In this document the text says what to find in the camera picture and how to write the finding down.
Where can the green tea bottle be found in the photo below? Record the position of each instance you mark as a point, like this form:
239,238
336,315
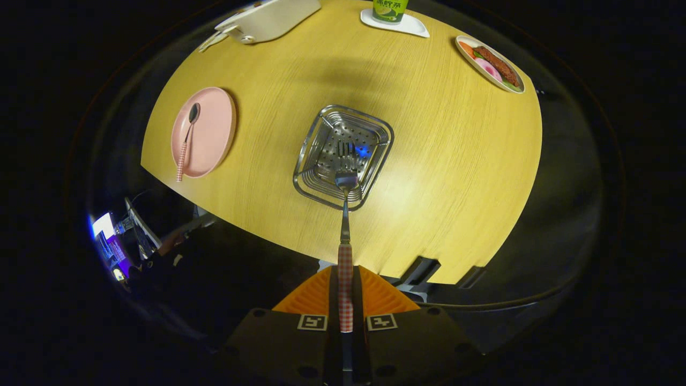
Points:
388,10

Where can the white toaster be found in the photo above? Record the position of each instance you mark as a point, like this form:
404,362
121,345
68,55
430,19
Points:
268,21

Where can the pink plate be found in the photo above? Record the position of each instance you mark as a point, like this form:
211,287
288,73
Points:
214,134

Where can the white coaster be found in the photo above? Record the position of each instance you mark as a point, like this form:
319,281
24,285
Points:
415,26

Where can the lit computer screen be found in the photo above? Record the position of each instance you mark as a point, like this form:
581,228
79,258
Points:
104,228

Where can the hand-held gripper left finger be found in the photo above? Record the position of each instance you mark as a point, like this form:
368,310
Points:
278,348

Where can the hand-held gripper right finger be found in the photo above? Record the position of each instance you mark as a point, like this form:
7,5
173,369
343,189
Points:
418,348

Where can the white plate of food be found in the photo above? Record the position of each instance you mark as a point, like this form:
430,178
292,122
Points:
496,64

